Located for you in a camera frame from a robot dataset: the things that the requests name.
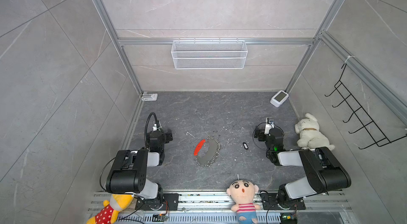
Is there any black-haired plush doll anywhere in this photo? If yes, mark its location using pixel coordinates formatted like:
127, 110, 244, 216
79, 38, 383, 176
226, 180, 261, 224

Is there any white plush dog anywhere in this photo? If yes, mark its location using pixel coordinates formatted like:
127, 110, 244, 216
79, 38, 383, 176
295, 113, 335, 151

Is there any red-handled metal key ring holder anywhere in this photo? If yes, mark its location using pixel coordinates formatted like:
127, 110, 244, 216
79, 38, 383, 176
194, 139, 221, 167

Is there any small black key tag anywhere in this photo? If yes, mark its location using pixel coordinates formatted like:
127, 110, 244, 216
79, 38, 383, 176
243, 142, 249, 150

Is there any white wire mesh basket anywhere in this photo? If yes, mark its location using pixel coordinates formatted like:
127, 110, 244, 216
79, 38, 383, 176
171, 40, 248, 70

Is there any white wall bracket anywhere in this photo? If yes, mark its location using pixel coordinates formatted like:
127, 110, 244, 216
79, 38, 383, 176
141, 93, 158, 102

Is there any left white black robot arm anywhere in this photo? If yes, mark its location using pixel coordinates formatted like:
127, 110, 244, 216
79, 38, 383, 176
103, 129, 173, 211

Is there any yellow red plush toy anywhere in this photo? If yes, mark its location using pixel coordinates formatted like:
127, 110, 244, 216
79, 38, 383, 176
86, 194, 134, 224

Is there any white digital clock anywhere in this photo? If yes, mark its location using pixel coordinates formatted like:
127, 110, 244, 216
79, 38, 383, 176
270, 90, 289, 107

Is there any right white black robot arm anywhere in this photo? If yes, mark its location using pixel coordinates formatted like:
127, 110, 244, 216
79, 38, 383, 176
252, 126, 351, 210

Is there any black wire hook rack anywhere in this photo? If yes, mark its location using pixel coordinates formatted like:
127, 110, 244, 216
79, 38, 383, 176
324, 64, 407, 150

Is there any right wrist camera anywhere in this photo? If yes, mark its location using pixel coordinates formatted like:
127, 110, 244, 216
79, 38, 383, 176
266, 118, 275, 129

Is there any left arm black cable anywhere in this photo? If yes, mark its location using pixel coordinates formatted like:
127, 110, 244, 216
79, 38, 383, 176
144, 112, 160, 148

